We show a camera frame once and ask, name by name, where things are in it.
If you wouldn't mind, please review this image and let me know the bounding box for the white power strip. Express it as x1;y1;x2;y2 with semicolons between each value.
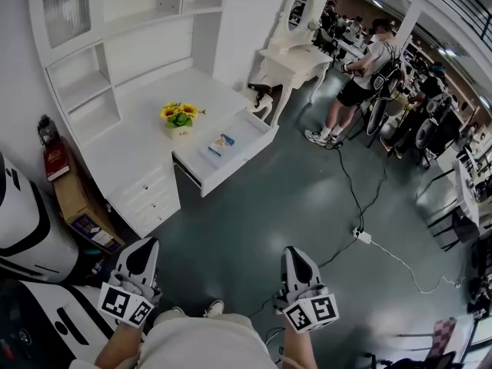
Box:
352;226;373;244

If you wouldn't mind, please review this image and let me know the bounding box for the black metal railing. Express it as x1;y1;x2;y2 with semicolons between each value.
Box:
425;0;492;50

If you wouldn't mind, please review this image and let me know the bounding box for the pink checkered cloth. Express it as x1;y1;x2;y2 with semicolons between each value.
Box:
429;316;459;361

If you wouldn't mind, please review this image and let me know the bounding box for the red book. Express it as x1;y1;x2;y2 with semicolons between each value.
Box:
42;139;71;184

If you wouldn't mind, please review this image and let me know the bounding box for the white desk drawer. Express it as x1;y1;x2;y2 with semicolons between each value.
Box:
171;108;280;199

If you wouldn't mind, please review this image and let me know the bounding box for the white desk with hutch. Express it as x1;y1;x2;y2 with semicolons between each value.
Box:
28;0;280;240

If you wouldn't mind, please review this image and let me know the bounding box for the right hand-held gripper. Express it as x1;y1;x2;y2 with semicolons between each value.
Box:
273;245;340;335

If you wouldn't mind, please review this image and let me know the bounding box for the white vanity table with mirror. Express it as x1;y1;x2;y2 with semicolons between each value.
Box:
258;0;334;128

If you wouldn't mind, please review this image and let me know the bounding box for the sunflower pot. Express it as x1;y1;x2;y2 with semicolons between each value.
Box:
159;101;207;141

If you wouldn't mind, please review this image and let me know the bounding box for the white cushioned stool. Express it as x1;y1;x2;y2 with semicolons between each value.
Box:
239;85;274;123

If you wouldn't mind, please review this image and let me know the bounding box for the white and black machine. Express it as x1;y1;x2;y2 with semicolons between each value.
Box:
0;278;117;369
0;151;82;284

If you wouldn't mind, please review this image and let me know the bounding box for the person's left forearm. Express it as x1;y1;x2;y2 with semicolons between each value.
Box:
94;318;149;369

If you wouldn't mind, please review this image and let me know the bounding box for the black power cable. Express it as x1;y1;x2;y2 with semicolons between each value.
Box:
333;143;365;231
316;236;361;269

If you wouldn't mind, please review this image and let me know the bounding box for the person's right forearm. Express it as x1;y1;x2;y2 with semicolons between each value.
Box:
282;327;322;369

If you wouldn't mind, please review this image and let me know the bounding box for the black lantern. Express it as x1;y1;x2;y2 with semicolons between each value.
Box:
37;114;59;146

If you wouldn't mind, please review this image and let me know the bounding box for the black hair dryer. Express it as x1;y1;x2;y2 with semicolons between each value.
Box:
247;82;284;94

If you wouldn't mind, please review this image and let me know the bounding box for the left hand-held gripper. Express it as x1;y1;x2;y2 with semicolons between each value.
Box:
98;237;163;328

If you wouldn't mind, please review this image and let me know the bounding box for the person's light shirt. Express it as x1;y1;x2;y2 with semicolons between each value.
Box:
137;311;278;369

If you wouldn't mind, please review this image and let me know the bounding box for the white power cable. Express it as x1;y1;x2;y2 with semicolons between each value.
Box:
367;238;461;295

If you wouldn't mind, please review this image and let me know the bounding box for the blue packet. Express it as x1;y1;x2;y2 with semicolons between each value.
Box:
208;133;236;158

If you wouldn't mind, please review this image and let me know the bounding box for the brown cardboard box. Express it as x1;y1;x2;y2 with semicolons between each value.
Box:
51;158;126;255

